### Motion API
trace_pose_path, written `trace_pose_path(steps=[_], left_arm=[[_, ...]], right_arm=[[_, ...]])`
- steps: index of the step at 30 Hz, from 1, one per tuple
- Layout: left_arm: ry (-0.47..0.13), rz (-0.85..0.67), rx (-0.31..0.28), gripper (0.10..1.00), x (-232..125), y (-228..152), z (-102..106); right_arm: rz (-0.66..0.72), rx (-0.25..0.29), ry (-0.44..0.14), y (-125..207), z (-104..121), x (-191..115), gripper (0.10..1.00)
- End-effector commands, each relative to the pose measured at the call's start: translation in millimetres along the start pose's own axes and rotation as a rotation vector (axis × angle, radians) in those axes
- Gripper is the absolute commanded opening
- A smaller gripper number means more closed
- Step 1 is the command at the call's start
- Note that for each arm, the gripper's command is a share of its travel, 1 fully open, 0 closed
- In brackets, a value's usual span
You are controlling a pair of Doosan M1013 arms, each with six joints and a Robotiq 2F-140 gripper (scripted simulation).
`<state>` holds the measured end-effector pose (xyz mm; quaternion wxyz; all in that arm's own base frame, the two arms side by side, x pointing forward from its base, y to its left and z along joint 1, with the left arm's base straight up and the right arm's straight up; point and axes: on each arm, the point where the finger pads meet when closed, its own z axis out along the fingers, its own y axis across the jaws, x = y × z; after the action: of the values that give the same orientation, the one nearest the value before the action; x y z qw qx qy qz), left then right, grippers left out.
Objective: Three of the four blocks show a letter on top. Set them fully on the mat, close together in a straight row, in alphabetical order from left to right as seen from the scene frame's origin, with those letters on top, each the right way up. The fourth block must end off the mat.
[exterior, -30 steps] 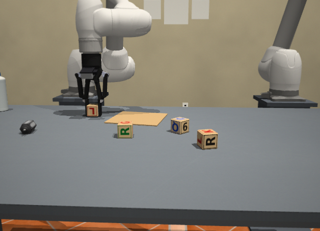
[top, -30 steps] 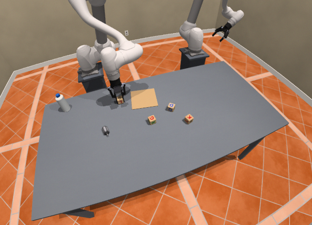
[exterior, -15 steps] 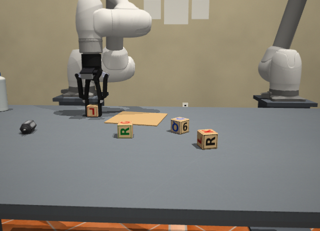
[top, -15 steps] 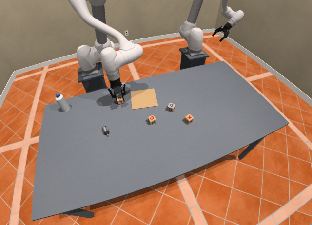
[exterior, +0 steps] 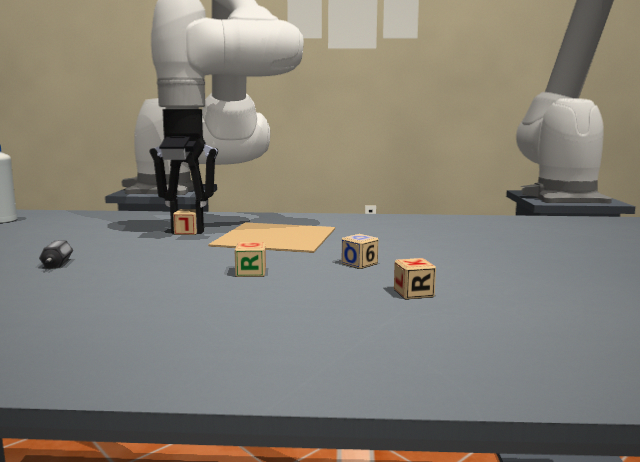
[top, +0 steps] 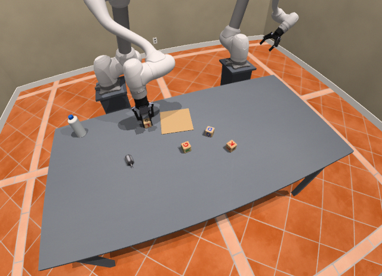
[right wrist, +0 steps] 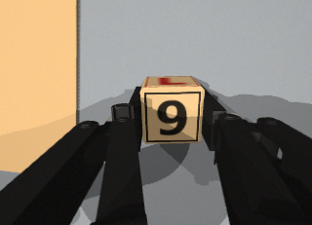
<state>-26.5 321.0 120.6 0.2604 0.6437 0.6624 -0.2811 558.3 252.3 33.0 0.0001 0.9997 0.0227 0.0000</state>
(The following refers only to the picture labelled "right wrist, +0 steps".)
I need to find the tan wooden block with number 9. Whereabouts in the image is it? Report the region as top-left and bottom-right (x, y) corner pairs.
(140, 76), (205, 144)

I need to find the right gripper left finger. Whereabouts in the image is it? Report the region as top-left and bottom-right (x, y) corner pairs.
(0, 87), (148, 225)

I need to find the tan flat mat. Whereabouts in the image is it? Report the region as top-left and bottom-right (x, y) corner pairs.
(0, 0), (78, 172)

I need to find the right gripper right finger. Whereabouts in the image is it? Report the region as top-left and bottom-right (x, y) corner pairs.
(201, 86), (312, 225)

